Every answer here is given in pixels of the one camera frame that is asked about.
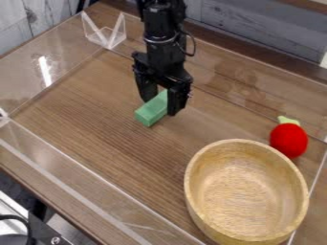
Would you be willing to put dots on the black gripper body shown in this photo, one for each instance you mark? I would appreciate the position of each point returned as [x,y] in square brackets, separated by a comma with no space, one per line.
[161,61]

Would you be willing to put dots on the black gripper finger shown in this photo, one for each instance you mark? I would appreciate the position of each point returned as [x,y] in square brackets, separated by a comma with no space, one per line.
[177,96]
[147,86]

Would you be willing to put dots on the green rectangular block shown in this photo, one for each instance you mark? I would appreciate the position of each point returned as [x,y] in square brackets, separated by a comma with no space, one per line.
[152,110]

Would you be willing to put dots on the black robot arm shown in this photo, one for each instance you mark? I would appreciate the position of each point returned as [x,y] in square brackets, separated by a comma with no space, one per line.
[163,18]

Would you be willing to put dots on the wooden bowl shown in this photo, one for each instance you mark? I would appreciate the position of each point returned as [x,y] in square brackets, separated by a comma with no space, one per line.
[245,193]

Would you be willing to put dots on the red plush strawberry toy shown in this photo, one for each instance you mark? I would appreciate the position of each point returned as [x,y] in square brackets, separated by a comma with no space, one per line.
[288,138]

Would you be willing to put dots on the clear acrylic corner bracket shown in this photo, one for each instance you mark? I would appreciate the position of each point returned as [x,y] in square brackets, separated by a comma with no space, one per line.
[107,37]

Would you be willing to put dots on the clear acrylic front wall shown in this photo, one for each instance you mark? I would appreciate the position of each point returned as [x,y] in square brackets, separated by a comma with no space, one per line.
[108,214]

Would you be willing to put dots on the black metal bracket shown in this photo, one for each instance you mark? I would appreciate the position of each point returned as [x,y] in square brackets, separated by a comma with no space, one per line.
[43,235]

